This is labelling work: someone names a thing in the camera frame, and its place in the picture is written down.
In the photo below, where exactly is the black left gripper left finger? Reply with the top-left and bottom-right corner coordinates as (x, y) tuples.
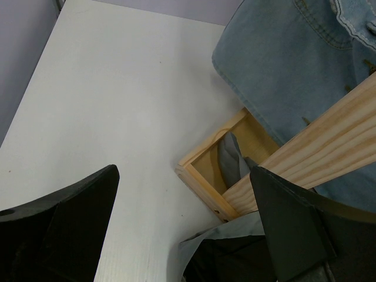
(1, 164), (119, 281)

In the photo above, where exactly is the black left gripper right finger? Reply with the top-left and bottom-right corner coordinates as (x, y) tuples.
(250, 166), (375, 281)

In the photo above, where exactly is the grey pleated skirt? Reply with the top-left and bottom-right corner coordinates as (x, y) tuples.
(178, 132), (276, 282)

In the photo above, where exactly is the wooden clothes rack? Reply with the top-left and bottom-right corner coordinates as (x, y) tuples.
(176, 75), (375, 222)

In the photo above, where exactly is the light blue denim shirt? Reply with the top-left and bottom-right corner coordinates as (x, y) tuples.
(212, 1), (375, 212)

